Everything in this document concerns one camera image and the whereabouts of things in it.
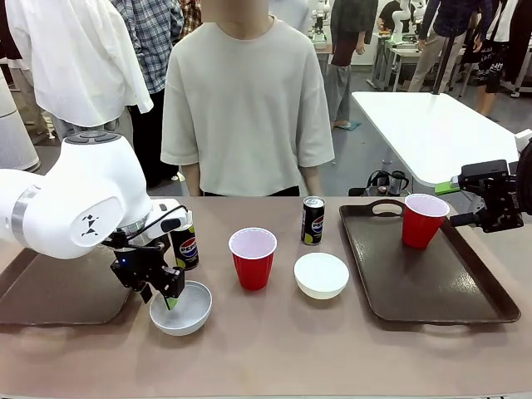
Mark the bystander in white shirt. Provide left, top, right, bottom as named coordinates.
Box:
left=4, top=0, right=155, bottom=140

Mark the black bag with bottle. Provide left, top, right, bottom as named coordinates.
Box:
left=347, top=169, right=413, bottom=198

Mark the bystander in khaki trousers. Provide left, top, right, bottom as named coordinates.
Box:
left=407, top=0, right=485, bottom=93

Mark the black Pepsi can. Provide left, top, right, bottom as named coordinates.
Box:
left=170, top=223, right=200, bottom=272
left=300, top=195, right=326, bottom=246

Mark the person's right forearm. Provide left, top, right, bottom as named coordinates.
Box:
left=181, top=164, right=202, bottom=197

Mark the red plastic cup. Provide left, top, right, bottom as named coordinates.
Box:
left=401, top=193, right=451, bottom=250
left=227, top=226, right=278, bottom=292

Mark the bystander in plaid shirt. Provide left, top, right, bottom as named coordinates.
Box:
left=111, top=0, right=185, bottom=188

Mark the brown plastic tray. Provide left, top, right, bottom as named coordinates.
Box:
left=0, top=244, right=135, bottom=327
left=338, top=199, right=522, bottom=326

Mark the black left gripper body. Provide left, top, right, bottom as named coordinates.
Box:
left=109, top=231, right=186, bottom=299

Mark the person in beige t-shirt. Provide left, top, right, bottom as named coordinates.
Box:
left=160, top=0, right=336, bottom=198

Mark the bystander in dark top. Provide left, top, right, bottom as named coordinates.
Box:
left=324, top=0, right=378, bottom=131

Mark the white cylindrical appliance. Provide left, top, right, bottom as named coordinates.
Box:
left=0, top=68, right=42, bottom=174

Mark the white folding table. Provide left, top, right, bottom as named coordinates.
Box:
left=350, top=91, right=525, bottom=189

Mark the white bowl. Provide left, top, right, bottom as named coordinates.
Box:
left=293, top=252, right=351, bottom=300
left=149, top=280, right=214, bottom=337

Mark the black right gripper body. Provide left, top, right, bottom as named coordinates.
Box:
left=458, top=159, right=527, bottom=234

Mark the grey background workbench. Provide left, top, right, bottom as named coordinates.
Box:
left=367, top=32, right=462, bottom=92

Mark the black vertical pole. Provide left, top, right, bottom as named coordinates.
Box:
left=431, top=0, right=456, bottom=96

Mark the person's left forearm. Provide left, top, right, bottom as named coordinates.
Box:
left=300, top=165, right=324, bottom=198

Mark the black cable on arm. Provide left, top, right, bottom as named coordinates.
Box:
left=101, top=204, right=189, bottom=250

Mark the bystander in black shorts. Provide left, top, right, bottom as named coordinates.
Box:
left=468, top=0, right=532, bottom=120

